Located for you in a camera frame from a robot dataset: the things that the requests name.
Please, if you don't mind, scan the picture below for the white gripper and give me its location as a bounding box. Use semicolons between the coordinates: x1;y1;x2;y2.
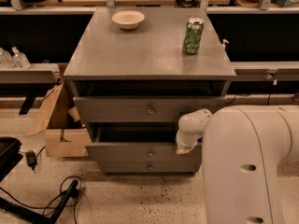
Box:
176;130;202;155

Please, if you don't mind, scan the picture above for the grey drawer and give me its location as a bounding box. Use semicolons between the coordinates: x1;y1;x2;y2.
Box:
86;125;201;163
74;96;226;122
99;161;200;173

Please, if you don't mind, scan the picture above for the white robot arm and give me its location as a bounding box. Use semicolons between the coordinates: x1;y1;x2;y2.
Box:
176;105;299;224

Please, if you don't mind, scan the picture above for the grey bottom drawer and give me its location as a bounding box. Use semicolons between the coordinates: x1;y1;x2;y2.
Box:
99;161;200;173

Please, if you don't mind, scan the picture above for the grey wooden drawer cabinet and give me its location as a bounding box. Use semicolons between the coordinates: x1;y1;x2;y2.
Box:
63;7;237;176

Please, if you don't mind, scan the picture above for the grey top drawer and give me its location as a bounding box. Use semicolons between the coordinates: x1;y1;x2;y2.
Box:
74;96;226;122

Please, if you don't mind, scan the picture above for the open cardboard box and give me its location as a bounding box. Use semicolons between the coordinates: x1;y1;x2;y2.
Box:
26;83;91;158

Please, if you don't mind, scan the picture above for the small white pump bottle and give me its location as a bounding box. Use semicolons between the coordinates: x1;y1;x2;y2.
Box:
221;39;229;49

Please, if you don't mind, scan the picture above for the green soda can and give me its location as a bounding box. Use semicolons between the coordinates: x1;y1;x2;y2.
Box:
183;18;204;54

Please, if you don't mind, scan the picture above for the white paper bowl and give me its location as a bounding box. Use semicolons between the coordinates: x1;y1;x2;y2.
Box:
112;10;145;30

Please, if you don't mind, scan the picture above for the black power adapter left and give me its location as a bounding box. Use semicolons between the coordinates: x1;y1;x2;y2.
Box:
25;150;37;170

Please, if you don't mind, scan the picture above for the black bin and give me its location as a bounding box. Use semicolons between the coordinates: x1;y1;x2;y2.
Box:
0;137;22;182

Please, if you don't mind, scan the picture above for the black stand base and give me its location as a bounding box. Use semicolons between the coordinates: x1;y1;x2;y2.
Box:
0;180;79;224

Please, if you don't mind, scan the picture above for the clear sanitizer bottle right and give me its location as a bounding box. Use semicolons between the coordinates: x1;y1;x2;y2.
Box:
12;47;31;69

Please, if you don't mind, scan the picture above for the clear sanitizer bottle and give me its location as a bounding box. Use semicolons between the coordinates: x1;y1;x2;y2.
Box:
12;47;31;69
0;48;15;67

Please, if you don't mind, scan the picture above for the clear sanitizer bottle left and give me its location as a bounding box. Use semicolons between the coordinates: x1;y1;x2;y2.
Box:
0;48;15;67

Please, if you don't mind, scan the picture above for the black floor cable left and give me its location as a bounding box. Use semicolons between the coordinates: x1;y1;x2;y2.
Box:
0;175;84;224

